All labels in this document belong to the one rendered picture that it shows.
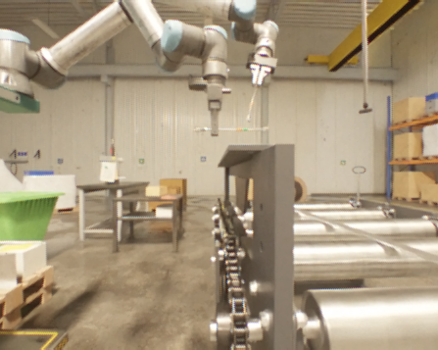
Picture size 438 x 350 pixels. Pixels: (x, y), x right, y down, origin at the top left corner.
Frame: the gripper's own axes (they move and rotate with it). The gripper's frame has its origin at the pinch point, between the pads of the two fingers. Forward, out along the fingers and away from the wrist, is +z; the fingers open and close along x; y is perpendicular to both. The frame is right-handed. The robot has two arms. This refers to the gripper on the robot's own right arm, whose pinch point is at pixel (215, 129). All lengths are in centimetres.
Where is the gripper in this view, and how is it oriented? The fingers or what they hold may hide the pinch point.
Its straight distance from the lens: 79.0
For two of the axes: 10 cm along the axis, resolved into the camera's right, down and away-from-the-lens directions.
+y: 10.0, 0.0, 0.2
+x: -0.2, -0.1, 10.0
